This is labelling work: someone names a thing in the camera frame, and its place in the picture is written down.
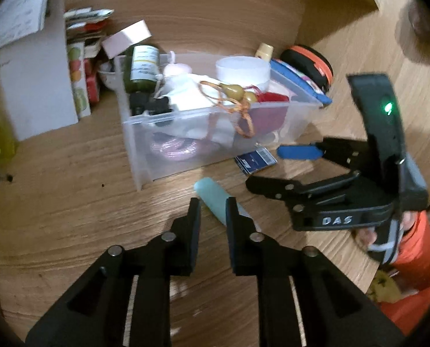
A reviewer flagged pink round container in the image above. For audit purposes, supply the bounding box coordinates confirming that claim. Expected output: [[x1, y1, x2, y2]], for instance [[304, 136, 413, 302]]
[[162, 51, 192, 77]]

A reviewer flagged small pink-white box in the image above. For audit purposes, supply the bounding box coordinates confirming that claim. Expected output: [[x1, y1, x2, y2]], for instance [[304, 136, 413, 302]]
[[102, 20, 151, 60]]

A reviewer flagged fruit pattern box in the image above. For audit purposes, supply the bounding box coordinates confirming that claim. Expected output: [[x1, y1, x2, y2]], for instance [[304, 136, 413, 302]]
[[67, 42, 91, 119]]

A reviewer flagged white round jar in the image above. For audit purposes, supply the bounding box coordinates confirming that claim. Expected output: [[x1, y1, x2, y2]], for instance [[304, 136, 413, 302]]
[[215, 56, 271, 92]]

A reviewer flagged stack of books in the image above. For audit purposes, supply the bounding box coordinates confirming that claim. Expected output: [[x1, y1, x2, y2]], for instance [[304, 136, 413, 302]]
[[64, 7, 115, 42]]

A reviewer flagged right hand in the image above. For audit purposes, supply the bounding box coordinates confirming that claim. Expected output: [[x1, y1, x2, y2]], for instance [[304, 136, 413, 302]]
[[354, 211, 418, 250]]

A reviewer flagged orange sleeve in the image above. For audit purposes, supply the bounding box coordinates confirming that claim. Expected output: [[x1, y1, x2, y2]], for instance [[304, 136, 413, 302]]
[[379, 211, 430, 335]]

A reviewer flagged white cloth item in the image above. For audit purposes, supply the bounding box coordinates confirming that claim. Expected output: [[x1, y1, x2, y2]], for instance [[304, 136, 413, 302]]
[[156, 74, 225, 111]]

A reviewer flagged clear bowl with clips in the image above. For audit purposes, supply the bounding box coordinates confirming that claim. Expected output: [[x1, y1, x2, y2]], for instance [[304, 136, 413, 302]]
[[98, 61, 117, 91]]

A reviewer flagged black orange zip case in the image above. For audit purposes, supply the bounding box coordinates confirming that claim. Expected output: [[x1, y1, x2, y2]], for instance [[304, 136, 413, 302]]
[[279, 44, 334, 93]]

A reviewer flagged dark green glass bottle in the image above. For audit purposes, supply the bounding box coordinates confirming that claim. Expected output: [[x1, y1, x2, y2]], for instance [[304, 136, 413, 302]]
[[123, 44, 160, 116]]

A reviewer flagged red pouch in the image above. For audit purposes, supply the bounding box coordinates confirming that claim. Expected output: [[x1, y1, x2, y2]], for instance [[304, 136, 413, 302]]
[[235, 90, 290, 138]]

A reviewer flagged blue card packet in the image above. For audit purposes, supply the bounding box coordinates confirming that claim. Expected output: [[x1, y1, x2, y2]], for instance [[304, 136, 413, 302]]
[[235, 147, 277, 176]]

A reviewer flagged blue patchwork pouch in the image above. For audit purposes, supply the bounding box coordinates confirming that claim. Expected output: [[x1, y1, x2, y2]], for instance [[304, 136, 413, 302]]
[[270, 59, 333, 107]]

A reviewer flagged cream lotion tube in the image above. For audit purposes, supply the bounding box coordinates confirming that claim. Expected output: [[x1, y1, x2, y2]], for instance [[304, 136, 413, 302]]
[[255, 43, 274, 62]]

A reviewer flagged mint green tube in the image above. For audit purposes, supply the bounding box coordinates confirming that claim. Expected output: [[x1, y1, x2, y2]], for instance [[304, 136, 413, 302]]
[[194, 177, 264, 241]]

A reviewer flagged clear plastic storage bin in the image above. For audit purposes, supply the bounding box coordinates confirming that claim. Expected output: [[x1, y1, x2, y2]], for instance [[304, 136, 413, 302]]
[[114, 53, 324, 190]]

